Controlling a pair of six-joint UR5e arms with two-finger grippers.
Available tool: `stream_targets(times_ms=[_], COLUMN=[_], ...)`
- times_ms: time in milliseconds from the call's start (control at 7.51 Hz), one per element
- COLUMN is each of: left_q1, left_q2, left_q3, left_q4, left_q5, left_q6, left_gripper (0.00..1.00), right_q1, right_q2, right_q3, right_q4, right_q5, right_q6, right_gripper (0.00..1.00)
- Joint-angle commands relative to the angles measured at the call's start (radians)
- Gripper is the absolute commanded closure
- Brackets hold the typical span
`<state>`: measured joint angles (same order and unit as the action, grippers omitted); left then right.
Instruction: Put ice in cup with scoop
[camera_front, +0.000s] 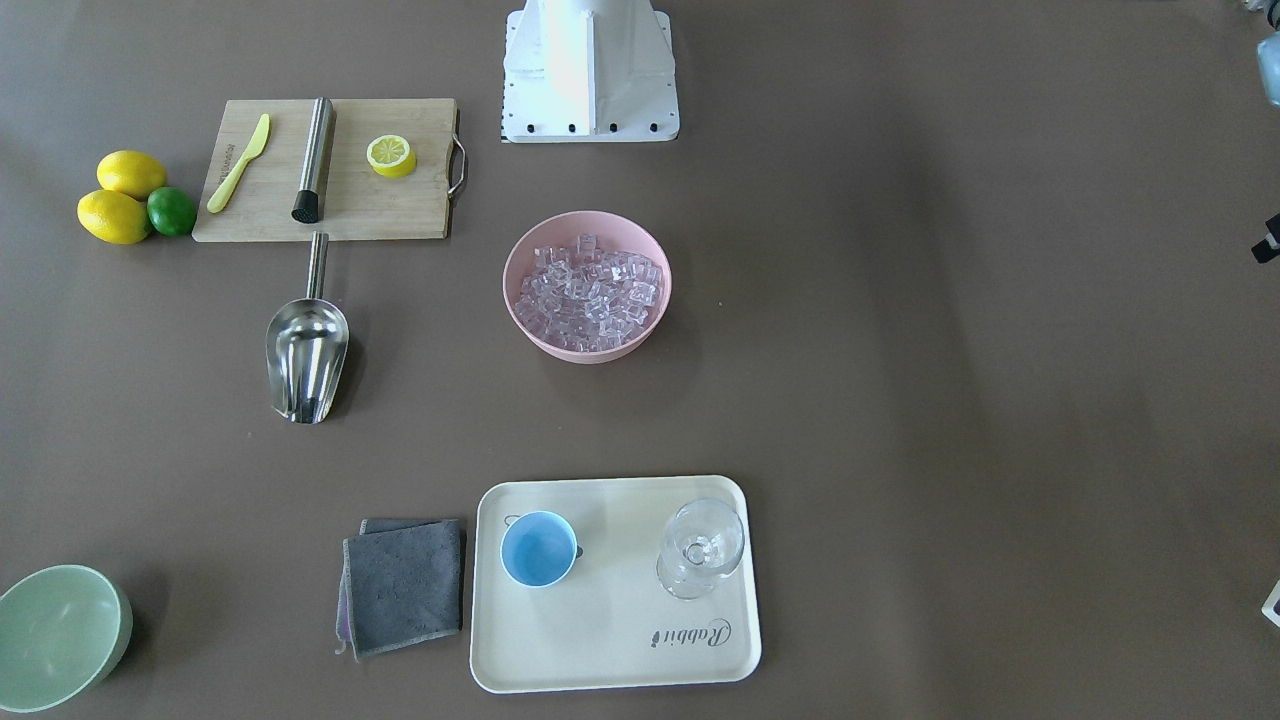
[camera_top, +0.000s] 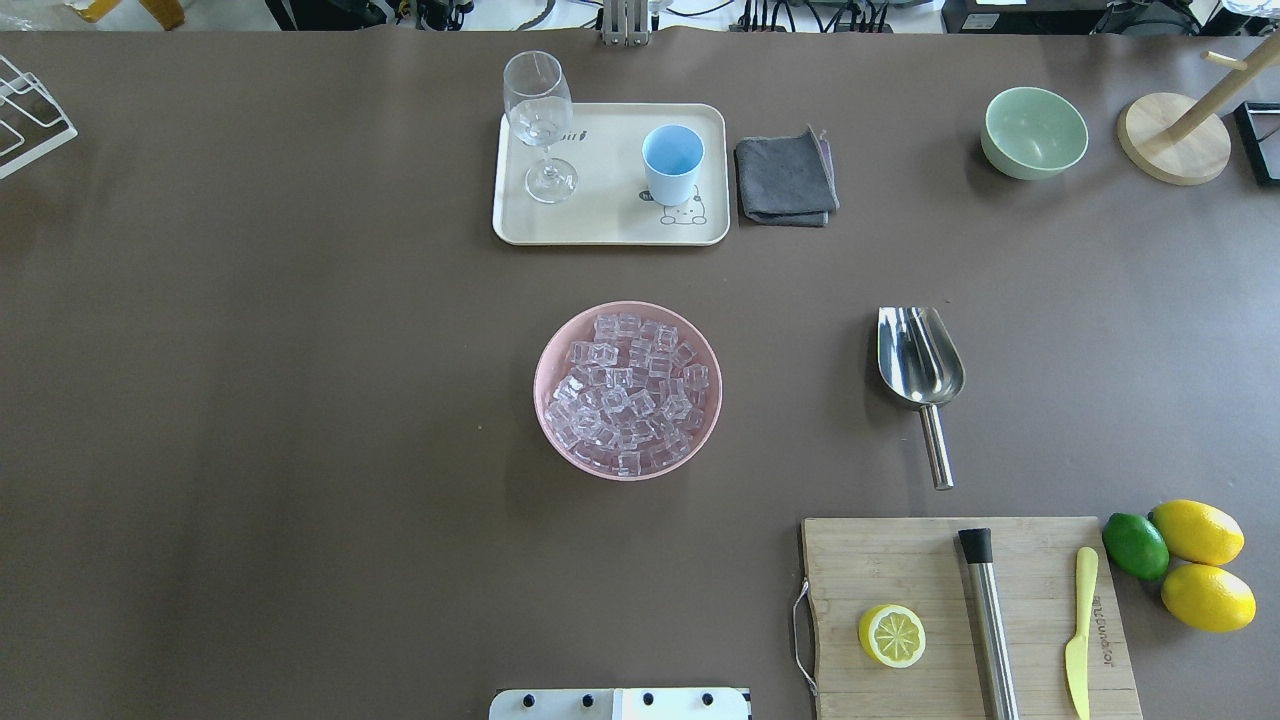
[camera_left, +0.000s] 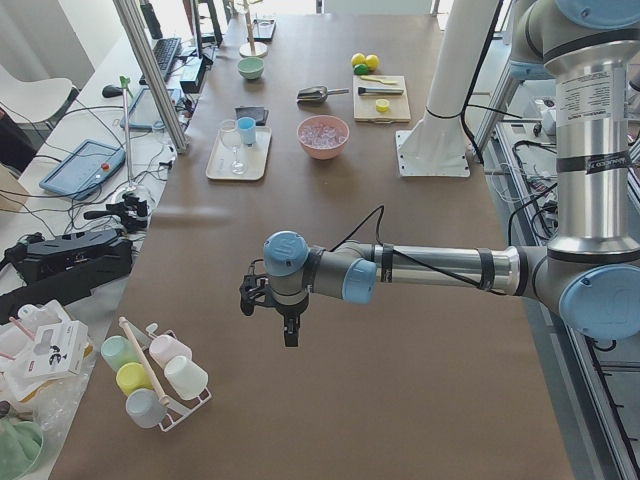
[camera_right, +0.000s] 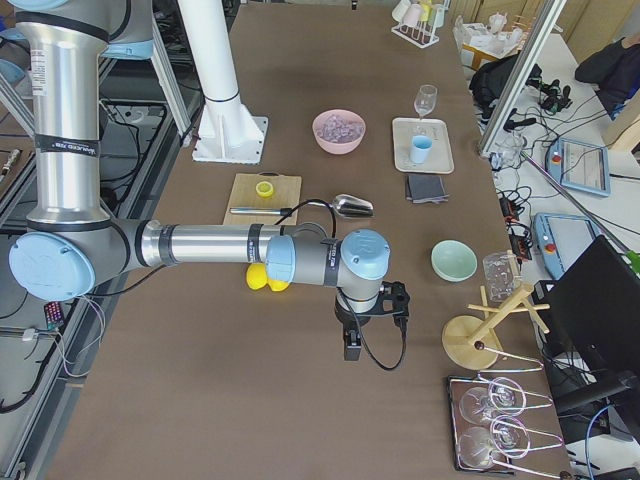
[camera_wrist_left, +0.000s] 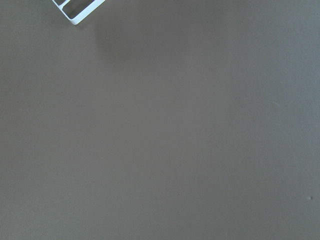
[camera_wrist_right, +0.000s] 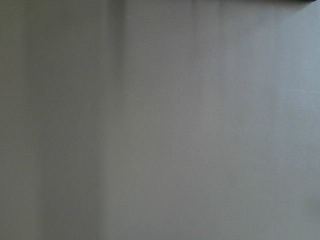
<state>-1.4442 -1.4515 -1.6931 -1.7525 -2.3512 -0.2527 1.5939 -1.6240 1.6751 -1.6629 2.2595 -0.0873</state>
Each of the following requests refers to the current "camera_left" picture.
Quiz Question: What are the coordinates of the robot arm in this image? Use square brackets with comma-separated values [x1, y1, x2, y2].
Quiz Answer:
[241, 1, 639, 346]

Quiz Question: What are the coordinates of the black computer mouse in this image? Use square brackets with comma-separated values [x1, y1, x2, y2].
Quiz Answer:
[101, 85, 123, 98]

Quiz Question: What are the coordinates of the grey folded cloth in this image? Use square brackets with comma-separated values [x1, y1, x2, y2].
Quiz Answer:
[235, 106, 269, 126]

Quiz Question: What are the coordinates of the green lime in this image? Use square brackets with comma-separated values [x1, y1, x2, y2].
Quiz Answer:
[353, 63, 370, 75]

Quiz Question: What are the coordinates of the wooden rack handle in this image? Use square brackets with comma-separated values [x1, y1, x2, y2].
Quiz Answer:
[118, 316, 170, 407]

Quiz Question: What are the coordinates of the white product box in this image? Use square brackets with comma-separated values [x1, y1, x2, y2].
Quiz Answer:
[25, 321, 88, 379]

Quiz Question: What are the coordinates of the clear wine glass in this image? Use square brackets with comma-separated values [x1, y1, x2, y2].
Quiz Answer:
[219, 119, 246, 175]

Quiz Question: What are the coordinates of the yellow lemon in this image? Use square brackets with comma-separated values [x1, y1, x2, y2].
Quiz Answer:
[364, 54, 380, 71]
[351, 52, 366, 67]

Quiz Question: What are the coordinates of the pink bowl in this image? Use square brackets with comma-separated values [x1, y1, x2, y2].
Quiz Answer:
[296, 115, 350, 160]

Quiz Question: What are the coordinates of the blue teach pendant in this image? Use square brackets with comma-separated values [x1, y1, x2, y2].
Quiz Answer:
[39, 139, 125, 200]
[128, 86, 164, 131]

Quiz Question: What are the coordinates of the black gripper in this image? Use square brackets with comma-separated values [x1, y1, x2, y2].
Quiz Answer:
[276, 303, 306, 347]

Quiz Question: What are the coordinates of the light blue cup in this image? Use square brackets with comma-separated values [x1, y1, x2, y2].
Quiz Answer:
[236, 116, 257, 146]

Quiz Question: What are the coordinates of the cream serving tray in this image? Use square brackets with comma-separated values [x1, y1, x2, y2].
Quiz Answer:
[205, 126, 272, 181]

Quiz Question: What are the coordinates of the white pastel cup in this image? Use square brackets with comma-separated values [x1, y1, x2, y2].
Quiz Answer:
[164, 355, 209, 400]

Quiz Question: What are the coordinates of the wooden mug tree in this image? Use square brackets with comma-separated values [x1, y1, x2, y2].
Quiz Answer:
[234, 0, 268, 58]

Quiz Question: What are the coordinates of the yellow plastic knife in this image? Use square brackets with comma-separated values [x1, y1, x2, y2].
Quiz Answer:
[359, 75, 398, 85]

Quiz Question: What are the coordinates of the half lemon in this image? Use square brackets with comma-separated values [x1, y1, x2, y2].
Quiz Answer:
[375, 99, 390, 112]

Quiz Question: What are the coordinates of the green bowl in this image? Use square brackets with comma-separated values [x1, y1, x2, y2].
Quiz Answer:
[237, 56, 264, 80]

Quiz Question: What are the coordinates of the green pastel cup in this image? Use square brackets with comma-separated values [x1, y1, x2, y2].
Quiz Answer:
[100, 335, 138, 373]

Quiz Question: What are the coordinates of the black keyboard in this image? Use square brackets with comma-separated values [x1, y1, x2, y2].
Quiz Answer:
[153, 37, 182, 82]

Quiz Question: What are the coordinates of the yellow pastel cup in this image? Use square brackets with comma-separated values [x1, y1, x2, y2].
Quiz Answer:
[116, 362, 153, 396]

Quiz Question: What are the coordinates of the clear ice cubes pile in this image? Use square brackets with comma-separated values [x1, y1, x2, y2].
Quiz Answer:
[299, 121, 347, 150]

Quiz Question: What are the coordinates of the white wire cup rack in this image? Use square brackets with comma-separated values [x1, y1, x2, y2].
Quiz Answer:
[129, 321, 212, 432]

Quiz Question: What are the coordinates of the pink pastel cup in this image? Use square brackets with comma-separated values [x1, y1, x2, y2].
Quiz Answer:
[149, 334, 192, 368]

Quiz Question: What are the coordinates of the white chair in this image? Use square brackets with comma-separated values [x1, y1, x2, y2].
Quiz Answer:
[1, 66, 79, 130]

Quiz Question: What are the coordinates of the grey pastel cup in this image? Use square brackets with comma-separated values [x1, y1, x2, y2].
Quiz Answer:
[125, 388, 167, 429]

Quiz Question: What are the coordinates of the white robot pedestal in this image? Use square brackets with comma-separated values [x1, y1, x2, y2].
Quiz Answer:
[396, 0, 502, 178]

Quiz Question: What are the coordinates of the steel black-handled tool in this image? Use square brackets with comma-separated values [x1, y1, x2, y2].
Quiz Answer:
[357, 86, 404, 96]

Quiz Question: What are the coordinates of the wooden cutting board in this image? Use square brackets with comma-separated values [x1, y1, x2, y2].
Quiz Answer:
[353, 75, 411, 123]

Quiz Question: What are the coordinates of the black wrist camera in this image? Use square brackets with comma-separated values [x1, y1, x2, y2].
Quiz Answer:
[239, 274, 274, 316]

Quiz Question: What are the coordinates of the aluminium frame post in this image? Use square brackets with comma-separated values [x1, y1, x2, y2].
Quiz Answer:
[113, 0, 188, 154]

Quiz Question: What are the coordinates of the metal ice scoop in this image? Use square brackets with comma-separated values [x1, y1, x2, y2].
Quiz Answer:
[296, 86, 350, 104]

